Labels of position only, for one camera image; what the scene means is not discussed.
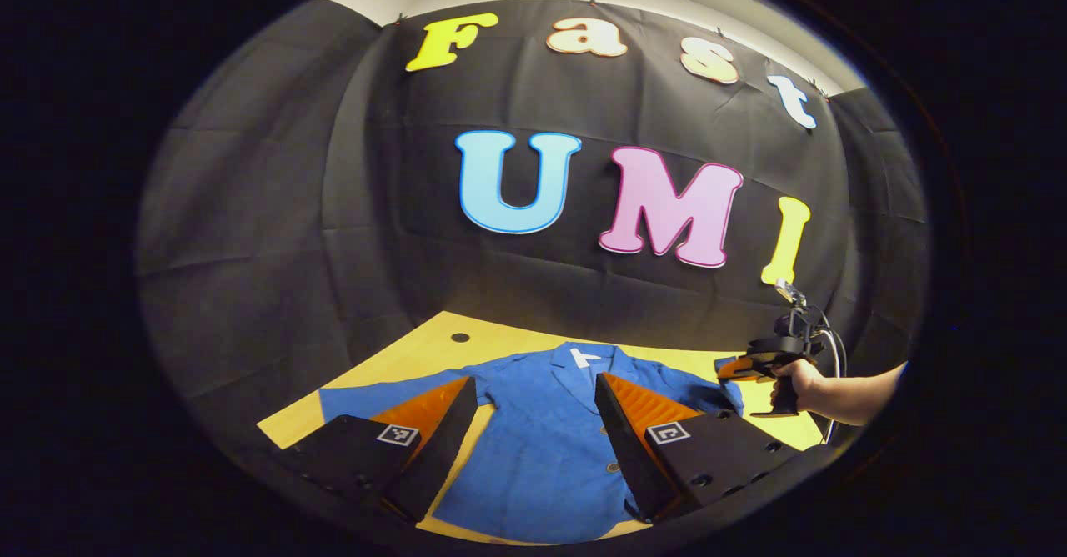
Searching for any black backdrop cloth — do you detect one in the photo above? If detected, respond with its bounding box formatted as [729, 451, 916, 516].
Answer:
[135, 0, 933, 458]

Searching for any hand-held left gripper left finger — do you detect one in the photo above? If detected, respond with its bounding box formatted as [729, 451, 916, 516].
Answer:
[279, 376, 478, 524]

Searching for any blue corduroy jacket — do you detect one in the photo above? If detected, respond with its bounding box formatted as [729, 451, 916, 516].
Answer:
[318, 342, 745, 544]

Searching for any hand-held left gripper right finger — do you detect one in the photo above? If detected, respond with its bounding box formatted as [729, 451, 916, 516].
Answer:
[594, 372, 805, 524]

